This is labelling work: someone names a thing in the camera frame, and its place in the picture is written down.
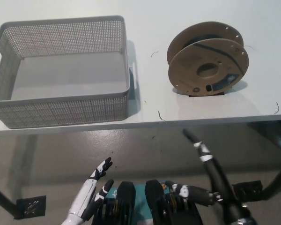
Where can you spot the black table leg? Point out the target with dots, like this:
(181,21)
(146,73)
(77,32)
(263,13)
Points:
(276,182)
(4,201)

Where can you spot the cardboard filament spool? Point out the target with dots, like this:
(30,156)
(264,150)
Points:
(189,70)

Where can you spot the black square spool stand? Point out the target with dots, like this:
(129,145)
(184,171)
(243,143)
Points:
(206,94)

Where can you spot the grey perforated plastic basket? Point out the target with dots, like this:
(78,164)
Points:
(61,110)

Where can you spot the black teal robot body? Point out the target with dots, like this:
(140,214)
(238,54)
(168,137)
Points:
(154,199)

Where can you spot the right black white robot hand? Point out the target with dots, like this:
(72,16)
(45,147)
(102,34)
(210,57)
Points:
(219,178)

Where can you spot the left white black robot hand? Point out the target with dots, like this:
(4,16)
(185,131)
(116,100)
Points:
(83,197)

